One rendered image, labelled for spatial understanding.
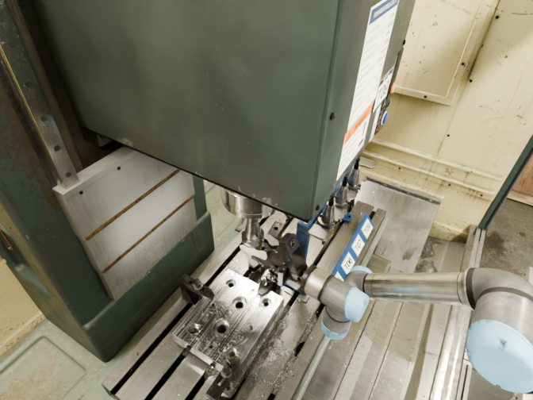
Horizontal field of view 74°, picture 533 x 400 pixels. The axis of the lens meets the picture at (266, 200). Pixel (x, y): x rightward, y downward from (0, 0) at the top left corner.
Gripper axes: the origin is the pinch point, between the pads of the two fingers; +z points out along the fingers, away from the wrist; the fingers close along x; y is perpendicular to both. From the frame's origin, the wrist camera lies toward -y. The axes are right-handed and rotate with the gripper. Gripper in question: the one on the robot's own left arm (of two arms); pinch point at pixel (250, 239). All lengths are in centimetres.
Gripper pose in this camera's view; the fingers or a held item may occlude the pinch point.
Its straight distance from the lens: 101.1
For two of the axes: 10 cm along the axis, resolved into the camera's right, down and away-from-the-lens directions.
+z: -8.1, -4.1, 4.2
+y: -0.3, 7.5, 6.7
